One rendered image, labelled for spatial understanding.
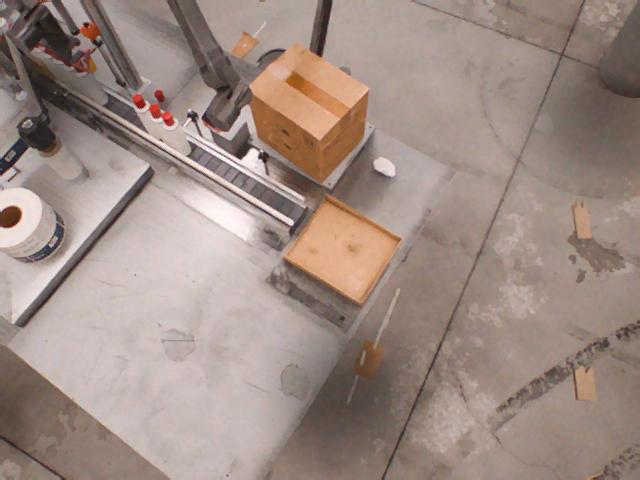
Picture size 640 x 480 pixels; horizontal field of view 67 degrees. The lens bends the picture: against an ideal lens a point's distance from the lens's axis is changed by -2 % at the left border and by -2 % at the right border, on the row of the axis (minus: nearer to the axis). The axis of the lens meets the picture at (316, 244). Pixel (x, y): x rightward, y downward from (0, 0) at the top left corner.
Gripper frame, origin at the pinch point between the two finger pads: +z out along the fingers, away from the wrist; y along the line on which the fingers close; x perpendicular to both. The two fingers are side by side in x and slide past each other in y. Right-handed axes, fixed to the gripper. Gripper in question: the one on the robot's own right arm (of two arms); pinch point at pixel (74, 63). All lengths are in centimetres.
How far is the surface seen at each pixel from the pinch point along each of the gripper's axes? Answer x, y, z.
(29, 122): -21.8, -1.7, 2.8
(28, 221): -45.6, 6.2, 18.0
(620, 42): 192, 165, 98
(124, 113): 5.7, -2.0, 32.9
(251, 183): 2, 55, 33
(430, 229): 54, 114, 123
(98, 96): 5.4, -10.9, 27.6
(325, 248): -6, 87, 38
